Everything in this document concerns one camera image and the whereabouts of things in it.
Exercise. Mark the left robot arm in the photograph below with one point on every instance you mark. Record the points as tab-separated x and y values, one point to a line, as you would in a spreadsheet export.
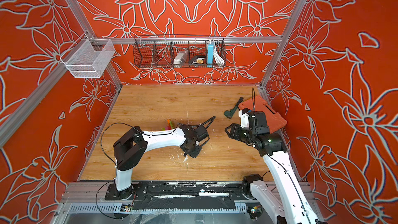
131	147

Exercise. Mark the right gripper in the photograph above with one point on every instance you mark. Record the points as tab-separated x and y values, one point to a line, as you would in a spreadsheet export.
234	132

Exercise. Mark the red plastic tool case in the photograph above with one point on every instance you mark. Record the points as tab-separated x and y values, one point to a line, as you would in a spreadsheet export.
258	104

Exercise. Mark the clear plastic bin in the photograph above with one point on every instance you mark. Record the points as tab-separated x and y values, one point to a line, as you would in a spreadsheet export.
89	58

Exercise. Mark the plastic bag in basket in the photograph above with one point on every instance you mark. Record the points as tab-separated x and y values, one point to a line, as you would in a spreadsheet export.
180	59

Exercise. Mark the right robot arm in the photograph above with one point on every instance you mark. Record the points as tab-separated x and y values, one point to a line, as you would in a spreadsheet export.
292	206

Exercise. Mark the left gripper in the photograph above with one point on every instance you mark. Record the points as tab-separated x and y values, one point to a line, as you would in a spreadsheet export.
195	155

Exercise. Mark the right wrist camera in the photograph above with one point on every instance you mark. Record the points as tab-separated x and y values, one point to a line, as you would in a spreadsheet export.
244	116

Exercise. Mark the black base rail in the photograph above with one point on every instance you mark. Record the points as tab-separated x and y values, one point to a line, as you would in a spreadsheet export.
180	194

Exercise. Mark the black wire basket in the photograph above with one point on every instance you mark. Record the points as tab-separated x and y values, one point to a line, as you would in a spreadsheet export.
159	52

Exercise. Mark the black small box in basket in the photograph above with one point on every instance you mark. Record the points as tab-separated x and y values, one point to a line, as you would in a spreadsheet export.
197	60

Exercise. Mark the dark green clamp tool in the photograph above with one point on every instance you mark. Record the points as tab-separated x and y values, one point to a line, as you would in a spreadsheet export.
230	113

